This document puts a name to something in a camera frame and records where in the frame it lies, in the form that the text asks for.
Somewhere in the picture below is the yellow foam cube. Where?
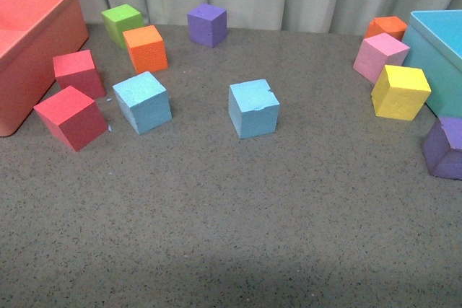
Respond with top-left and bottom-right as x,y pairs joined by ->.
371,65 -> 432,120

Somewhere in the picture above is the orange foam cube right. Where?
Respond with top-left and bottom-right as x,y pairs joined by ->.
364,16 -> 407,40

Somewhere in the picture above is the purple foam cube right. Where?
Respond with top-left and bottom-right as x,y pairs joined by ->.
422,117 -> 461,180

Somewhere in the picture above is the orange foam cube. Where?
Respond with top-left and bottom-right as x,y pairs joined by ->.
364,16 -> 407,40
123,25 -> 168,74

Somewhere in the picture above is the red plastic bin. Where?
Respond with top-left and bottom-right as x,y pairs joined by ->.
1,0 -> 88,137

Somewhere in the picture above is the light blue cube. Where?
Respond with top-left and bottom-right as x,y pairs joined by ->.
113,71 -> 172,135
228,79 -> 280,138

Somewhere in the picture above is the pink foam cube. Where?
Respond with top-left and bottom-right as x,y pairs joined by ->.
353,33 -> 410,84

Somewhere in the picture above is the green foam cube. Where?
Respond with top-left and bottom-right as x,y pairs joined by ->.
101,4 -> 144,49

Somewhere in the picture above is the red foam cube rear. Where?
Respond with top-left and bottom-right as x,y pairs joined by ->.
53,50 -> 106,99

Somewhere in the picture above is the red foam cube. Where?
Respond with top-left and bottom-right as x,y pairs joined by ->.
34,86 -> 108,151
53,50 -> 106,99

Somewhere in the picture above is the purple foam cube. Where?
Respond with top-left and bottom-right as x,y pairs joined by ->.
187,4 -> 227,48
422,117 -> 461,180

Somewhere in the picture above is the purple foam cube back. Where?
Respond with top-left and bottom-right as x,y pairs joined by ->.
187,4 -> 227,48

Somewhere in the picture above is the orange foam cube left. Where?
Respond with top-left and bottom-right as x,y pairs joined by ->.
123,25 -> 168,74

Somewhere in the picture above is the red foam cube front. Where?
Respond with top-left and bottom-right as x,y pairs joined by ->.
34,86 -> 108,151

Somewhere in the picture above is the teal plastic bin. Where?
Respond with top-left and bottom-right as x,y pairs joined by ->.
402,9 -> 461,118

